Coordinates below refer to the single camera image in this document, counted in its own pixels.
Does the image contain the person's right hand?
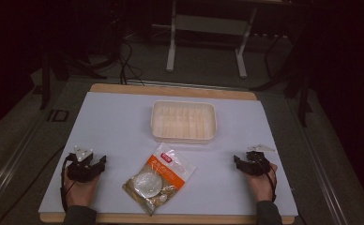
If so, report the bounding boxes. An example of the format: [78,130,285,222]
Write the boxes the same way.
[244,163,279,203]

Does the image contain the black metal stand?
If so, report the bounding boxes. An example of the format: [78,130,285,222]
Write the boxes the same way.
[38,37,122,111]
[250,31,315,128]

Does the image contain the person's left hand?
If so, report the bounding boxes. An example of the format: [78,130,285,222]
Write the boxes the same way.
[63,168,100,208]

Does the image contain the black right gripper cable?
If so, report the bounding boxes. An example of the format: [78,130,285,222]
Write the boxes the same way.
[258,157,279,203]

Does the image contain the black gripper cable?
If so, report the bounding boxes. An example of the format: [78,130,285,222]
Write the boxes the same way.
[258,157,279,203]
[59,155,78,214]

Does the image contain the white table mat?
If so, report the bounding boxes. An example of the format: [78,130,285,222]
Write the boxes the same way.
[38,91,298,218]

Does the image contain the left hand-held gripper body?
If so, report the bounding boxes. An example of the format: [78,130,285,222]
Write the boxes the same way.
[66,145,100,184]

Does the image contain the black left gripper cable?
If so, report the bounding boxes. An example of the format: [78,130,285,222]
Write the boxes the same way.
[59,155,78,214]

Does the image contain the grey floor rail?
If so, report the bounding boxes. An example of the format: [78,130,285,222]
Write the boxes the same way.
[0,102,66,217]
[287,97,350,225]

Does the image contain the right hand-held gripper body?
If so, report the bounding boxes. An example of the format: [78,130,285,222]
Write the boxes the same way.
[245,143,277,177]

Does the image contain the wooden table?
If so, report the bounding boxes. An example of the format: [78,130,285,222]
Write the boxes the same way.
[38,82,297,225]

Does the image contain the black floor cables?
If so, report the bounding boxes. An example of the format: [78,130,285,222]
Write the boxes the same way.
[117,38,146,87]

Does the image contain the orange and clear snack packet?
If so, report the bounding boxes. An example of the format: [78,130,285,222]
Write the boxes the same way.
[121,142,197,218]

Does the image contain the cream plastic basket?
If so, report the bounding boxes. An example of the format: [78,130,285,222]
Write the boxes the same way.
[149,99,219,145]

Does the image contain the white metal stand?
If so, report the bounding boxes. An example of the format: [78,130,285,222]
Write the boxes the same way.
[165,0,260,80]

